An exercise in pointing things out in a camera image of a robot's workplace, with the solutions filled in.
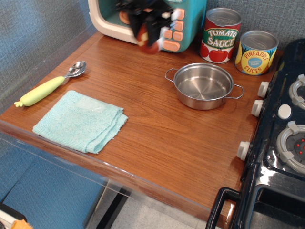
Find teal toy microwave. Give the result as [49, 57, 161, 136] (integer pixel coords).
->
[88, 0, 206, 53]

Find white stove knob lower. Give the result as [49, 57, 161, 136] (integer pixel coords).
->
[237, 141, 250, 161]

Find brown white plush mushroom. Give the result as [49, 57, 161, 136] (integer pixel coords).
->
[135, 23, 165, 55]

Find black toy stove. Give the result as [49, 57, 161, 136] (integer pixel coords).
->
[206, 39, 305, 229]

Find spoon with green carrot handle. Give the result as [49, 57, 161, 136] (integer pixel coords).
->
[14, 61, 87, 107]

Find folded light blue cloth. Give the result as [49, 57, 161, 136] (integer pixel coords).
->
[32, 91, 128, 154]

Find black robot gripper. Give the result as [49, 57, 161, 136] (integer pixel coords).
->
[116, 0, 173, 47]

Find white stove knob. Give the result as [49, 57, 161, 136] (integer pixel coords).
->
[257, 81, 269, 98]
[237, 141, 250, 161]
[251, 100, 264, 117]

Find white stove knob middle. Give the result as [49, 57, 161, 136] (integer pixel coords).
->
[251, 100, 264, 117]

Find small stainless steel pot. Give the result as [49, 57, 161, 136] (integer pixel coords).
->
[164, 63, 244, 110]

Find pineapple slices can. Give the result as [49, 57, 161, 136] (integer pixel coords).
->
[235, 31, 279, 76]

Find white stove knob upper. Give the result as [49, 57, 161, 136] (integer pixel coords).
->
[257, 81, 269, 98]

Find tomato sauce can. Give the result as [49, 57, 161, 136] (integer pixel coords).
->
[200, 8, 242, 63]

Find orange plush toy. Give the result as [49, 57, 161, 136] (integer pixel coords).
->
[11, 219, 33, 229]

